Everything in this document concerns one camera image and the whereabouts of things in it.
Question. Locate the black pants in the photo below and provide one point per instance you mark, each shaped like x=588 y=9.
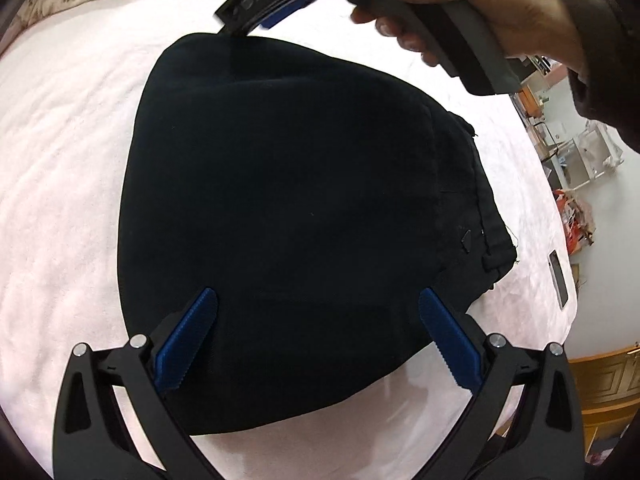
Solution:
x=316 y=198

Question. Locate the pink bed sheet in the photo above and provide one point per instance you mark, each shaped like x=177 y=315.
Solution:
x=69 y=89

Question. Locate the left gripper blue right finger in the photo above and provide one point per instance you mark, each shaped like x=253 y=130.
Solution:
x=523 y=420

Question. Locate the black phone on bed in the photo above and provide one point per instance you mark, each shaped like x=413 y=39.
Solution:
x=558 y=279

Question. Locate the wooden cabinet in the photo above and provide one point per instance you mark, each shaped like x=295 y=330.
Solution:
x=608 y=390

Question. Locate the dark sleeved right forearm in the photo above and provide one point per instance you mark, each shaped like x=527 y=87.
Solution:
x=606 y=88

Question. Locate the person's right hand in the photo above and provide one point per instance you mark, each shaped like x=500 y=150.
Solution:
x=531 y=27

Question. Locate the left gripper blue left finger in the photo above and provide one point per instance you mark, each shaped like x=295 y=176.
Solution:
x=112 y=421

